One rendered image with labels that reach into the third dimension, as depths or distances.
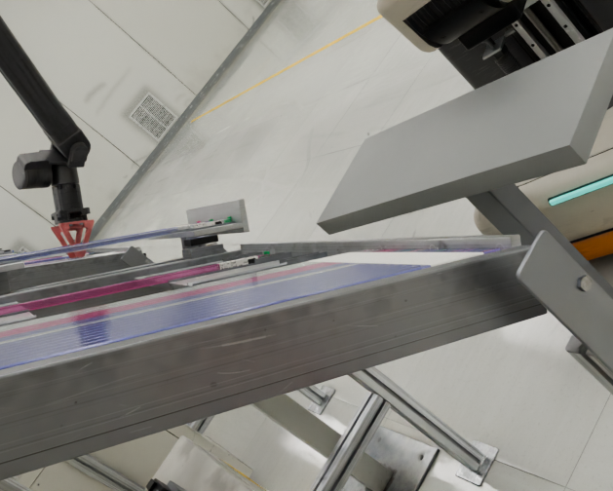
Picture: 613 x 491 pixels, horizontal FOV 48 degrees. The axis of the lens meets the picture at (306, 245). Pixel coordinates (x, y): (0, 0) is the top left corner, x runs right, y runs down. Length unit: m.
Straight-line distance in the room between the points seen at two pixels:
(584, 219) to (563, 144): 0.62
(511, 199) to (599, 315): 0.68
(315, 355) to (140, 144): 8.41
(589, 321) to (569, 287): 0.04
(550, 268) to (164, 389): 0.31
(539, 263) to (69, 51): 8.51
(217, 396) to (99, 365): 0.08
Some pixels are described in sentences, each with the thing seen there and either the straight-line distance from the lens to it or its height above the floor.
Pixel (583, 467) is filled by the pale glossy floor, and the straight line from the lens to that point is 1.45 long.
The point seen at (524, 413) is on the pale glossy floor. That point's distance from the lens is 1.60.
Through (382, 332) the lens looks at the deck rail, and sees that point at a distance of 0.54.
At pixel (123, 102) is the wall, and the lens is 8.92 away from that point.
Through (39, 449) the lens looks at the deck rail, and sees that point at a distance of 0.47.
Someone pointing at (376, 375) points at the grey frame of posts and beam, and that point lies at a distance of 1.39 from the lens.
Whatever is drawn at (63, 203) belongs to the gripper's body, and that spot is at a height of 0.98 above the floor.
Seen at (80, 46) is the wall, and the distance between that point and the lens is 8.98.
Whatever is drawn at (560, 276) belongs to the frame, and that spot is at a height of 0.72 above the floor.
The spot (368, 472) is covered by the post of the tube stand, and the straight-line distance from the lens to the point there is 1.72.
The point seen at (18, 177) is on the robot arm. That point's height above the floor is 1.08.
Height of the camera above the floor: 1.08
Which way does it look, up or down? 21 degrees down
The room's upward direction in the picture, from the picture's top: 50 degrees counter-clockwise
